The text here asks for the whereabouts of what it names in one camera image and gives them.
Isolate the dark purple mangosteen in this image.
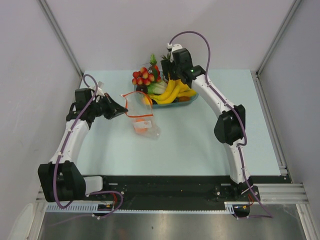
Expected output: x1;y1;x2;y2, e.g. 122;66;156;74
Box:
136;85;148;94

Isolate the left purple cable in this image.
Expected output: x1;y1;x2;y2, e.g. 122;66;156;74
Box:
51;74;124;227

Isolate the teal plastic fruit tray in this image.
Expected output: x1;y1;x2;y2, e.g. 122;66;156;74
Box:
134;78;199;109

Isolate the red strawberry cluster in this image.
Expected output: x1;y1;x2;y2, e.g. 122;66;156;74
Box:
131;67;162;86

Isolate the clear zip top bag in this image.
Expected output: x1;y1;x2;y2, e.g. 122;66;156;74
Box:
121;91;161;139

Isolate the yellow banana bunch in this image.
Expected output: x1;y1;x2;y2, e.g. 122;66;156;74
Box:
148;79;197;105

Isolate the aluminium front rail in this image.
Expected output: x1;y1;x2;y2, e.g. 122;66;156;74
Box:
36;182;310;204

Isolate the yellow mango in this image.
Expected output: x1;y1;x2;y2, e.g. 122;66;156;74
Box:
142;96;153;106

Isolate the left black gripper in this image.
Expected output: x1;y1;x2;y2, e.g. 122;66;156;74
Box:
89;93;128;120

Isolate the aluminium frame post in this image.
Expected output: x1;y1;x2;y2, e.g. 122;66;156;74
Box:
255;0;304;77
36;0;84;77

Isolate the right aluminium frame post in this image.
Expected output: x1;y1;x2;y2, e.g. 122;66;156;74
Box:
255;0;304;77

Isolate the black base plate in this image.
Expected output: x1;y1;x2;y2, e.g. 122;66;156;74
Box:
81;175;261;211

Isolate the orange fruit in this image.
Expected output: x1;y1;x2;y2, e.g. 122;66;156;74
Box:
133;119;149;134

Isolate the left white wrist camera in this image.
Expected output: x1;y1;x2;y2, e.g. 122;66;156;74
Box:
92;81;105;97

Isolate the left aluminium frame post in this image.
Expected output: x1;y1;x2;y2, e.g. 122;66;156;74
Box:
36;0;84;77

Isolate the white slotted cable duct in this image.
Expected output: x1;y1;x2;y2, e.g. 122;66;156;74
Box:
46;201;251;215

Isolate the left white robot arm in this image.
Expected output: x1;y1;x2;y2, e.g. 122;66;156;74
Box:
37;88;128;203

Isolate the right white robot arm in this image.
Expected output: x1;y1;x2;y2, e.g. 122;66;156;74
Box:
161;44;250;201

